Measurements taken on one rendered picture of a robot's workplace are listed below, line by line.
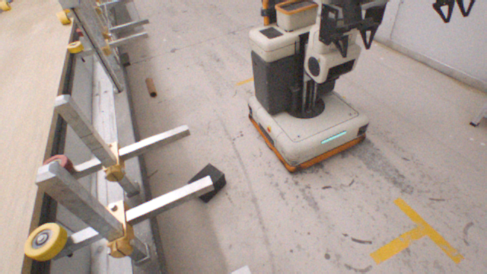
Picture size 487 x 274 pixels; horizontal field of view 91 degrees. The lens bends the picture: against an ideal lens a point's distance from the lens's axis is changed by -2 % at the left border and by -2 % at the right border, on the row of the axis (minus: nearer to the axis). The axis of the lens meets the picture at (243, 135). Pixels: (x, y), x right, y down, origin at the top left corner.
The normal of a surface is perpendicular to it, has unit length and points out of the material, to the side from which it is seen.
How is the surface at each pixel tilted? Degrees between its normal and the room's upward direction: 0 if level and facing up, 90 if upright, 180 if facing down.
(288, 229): 0
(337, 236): 0
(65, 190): 90
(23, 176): 0
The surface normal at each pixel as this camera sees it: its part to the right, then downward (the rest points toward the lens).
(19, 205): -0.12, -0.69
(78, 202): 0.41, 0.62
